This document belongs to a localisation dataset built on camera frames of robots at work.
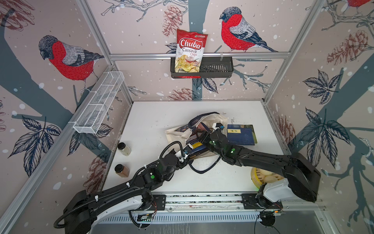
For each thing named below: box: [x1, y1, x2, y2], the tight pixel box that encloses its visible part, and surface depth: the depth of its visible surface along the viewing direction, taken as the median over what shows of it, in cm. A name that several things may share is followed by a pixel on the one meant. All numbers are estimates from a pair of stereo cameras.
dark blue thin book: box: [226, 124, 258, 146], surface depth 100 cm
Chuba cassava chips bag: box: [174, 28, 208, 73], surface depth 86 cm
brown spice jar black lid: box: [114, 163, 131, 178], surface depth 78 cm
